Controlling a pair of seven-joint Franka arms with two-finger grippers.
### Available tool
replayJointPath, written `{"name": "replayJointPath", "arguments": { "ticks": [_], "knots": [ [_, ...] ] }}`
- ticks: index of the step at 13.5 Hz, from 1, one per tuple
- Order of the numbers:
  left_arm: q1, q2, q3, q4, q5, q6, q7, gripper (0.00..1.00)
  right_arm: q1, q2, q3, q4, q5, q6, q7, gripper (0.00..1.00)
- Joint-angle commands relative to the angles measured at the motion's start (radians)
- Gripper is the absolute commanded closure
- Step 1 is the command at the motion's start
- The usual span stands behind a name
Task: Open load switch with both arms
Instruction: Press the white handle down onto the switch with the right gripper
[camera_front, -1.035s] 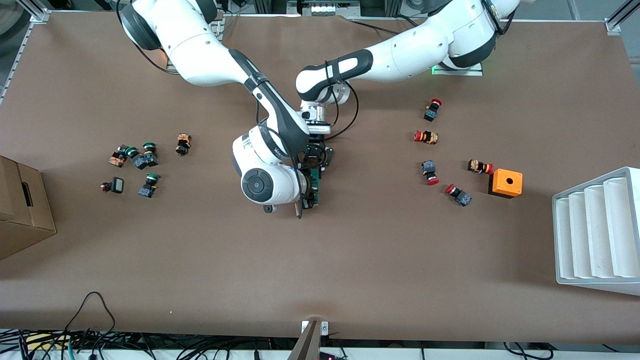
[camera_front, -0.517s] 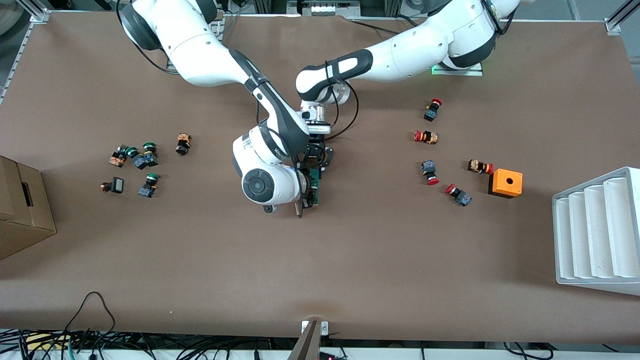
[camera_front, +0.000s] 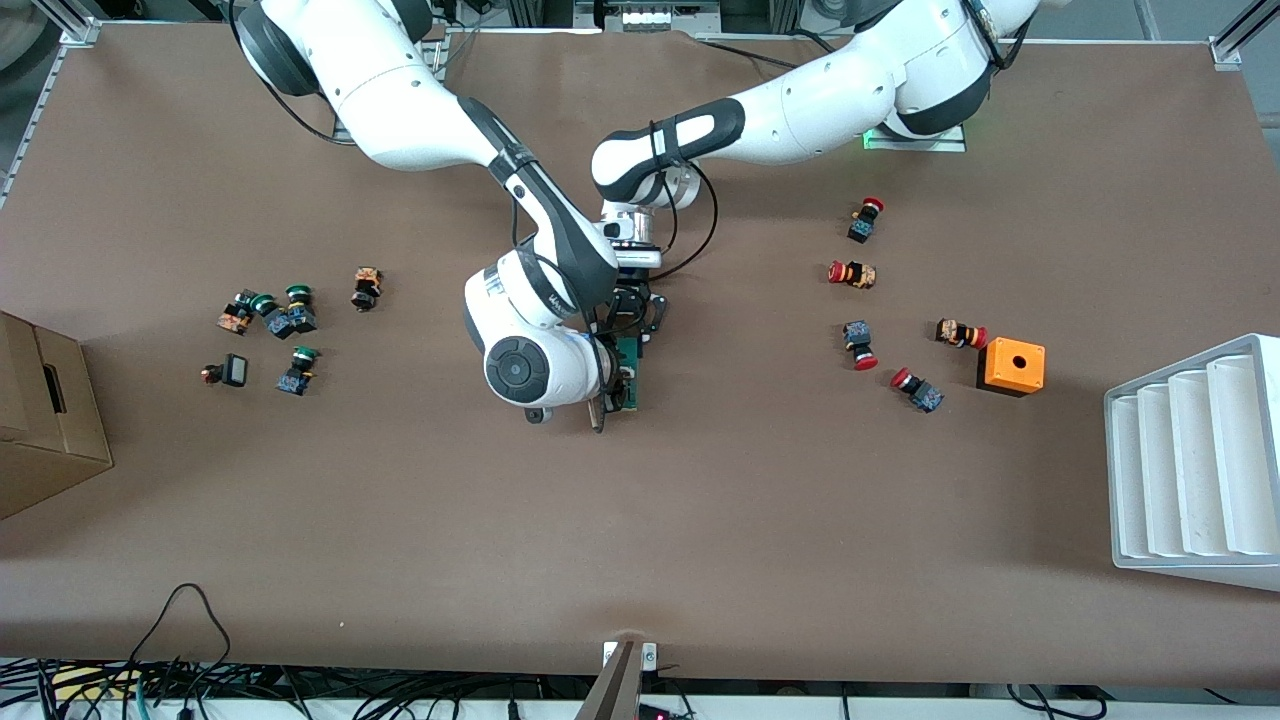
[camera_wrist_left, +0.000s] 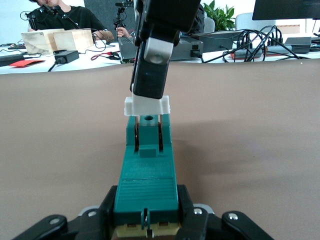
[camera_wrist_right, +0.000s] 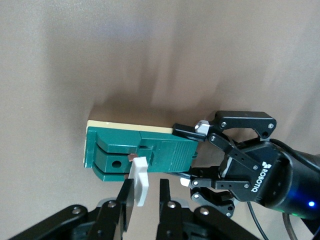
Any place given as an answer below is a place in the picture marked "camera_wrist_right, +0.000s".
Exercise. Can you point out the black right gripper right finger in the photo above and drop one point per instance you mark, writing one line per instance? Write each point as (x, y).
(165, 192)

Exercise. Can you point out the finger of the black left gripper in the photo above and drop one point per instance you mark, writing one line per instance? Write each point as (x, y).
(245, 118)
(217, 185)

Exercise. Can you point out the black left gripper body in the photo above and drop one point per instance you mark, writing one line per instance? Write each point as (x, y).
(275, 175)

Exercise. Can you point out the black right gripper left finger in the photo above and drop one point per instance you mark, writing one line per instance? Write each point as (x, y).
(126, 195)

